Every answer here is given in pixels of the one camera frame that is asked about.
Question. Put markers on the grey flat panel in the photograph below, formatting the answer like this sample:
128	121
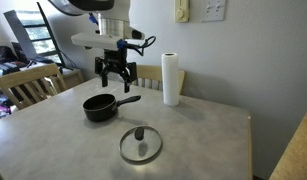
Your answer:
21	36

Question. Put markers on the glass lid with black knob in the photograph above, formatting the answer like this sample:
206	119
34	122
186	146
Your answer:
141	146

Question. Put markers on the white paper towel roll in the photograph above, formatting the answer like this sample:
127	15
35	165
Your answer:
170	80

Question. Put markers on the wooden chair with slatted back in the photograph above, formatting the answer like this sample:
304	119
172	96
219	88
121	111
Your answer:
148	71
23	78

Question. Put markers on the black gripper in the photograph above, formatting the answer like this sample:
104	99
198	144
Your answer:
115	57

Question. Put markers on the black diagonal stand bar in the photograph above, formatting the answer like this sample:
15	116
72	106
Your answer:
51	36

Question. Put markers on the black bag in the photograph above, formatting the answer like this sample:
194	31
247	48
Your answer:
3	53

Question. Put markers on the beige wall thermostat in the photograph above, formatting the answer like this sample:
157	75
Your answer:
181	11

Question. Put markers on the small wooden side cabinet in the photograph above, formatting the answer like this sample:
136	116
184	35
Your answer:
73	77

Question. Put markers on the wooden counter top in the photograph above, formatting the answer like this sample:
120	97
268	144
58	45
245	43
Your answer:
296	153

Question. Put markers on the white light switch plate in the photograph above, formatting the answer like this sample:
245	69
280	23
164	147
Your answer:
213	10

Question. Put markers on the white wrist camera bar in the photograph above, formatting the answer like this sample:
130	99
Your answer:
99	40

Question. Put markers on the striped dark flat stack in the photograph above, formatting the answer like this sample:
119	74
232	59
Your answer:
6	67

